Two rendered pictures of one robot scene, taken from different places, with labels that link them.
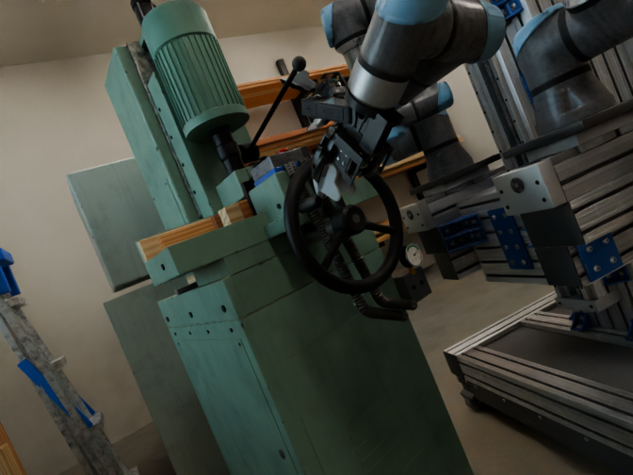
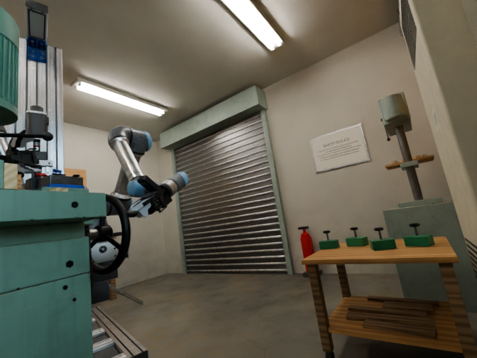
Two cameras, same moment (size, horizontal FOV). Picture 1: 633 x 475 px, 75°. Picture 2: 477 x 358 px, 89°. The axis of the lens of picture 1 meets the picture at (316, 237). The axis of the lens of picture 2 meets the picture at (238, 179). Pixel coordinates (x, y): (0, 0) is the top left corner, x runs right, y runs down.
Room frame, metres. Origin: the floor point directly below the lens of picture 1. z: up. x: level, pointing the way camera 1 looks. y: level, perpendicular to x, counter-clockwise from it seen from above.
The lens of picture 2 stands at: (0.76, 0.96, 0.78)
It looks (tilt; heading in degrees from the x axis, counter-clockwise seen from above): 10 degrees up; 243
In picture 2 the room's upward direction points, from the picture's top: 8 degrees counter-clockwise
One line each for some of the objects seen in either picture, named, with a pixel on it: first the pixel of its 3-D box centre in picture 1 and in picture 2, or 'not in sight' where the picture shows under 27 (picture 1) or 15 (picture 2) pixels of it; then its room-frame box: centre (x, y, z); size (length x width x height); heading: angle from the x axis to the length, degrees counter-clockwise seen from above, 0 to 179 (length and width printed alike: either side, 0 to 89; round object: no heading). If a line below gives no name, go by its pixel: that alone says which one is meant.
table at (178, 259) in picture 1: (283, 221); (21, 221); (1.01, 0.06, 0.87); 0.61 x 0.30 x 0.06; 126
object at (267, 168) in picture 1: (283, 163); (55, 183); (0.94, 0.01, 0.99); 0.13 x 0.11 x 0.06; 126
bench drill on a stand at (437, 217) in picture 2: not in sight; (417, 194); (-1.34, -0.13, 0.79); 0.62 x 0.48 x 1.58; 26
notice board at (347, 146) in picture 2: not in sight; (337, 149); (-1.70, -1.05, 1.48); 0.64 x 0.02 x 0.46; 118
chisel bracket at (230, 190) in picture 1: (241, 190); not in sight; (1.11, 0.14, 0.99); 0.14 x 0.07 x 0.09; 36
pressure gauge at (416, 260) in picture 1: (411, 259); not in sight; (1.07, -0.21, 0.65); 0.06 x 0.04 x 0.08; 126
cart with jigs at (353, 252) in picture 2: not in sight; (383, 286); (-0.51, 0.02, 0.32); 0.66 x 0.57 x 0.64; 117
